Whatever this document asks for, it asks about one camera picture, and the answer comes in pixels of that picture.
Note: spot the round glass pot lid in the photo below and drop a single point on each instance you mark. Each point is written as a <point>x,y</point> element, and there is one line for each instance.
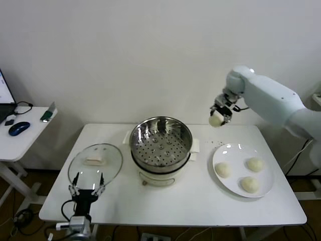
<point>113,160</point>

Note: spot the perforated steel steamer basket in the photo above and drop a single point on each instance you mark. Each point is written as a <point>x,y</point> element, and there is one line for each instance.
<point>160,148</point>

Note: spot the white shelf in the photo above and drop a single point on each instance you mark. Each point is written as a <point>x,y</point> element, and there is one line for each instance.
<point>318,96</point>

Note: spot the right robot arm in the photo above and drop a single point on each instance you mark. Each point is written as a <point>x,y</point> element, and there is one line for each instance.
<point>270,98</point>

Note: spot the white steamed baozi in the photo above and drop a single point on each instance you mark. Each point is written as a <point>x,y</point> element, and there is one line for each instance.
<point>255,165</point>
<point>215,121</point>
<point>249,185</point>
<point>223,170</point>

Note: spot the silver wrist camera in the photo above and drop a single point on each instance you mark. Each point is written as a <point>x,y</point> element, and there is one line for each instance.
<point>62,226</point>
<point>222,99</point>

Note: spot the black laptop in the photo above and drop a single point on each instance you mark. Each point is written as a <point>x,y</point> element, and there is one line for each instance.
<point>5,110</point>

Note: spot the white table leg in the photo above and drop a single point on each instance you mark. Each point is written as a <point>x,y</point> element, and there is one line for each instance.
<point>96,229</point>
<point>242,234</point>

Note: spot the green circuit card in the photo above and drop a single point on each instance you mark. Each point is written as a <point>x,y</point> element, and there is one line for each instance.
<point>47,114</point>

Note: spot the white side table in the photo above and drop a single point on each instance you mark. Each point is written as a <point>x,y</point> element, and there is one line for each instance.
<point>25,148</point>

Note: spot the white floor stand frame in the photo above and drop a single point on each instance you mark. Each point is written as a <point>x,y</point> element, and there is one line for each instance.
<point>308,195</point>

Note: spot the white floor power strip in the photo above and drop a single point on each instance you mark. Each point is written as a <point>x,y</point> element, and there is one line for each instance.
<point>155,237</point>

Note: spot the small black crumbs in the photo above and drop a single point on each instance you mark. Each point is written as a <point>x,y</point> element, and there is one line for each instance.
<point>221,143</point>

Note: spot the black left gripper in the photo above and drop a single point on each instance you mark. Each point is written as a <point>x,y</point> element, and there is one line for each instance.
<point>84,197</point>

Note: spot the blue computer mouse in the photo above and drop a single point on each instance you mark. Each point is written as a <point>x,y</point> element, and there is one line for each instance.
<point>19,128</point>

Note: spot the small black adapter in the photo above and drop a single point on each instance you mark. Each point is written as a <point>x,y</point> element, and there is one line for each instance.
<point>9,122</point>

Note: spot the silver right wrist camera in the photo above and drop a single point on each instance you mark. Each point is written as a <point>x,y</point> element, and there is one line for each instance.
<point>222,99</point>

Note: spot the white electric cooking pot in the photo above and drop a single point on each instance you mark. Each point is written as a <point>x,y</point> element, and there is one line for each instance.
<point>155,179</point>

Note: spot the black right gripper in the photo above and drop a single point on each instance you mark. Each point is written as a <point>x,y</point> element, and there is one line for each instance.
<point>227,107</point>

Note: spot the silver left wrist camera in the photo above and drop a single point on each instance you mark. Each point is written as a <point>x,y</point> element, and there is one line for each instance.
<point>62,226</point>

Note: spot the round white plate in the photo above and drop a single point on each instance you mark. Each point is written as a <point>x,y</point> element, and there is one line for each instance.
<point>233,153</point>

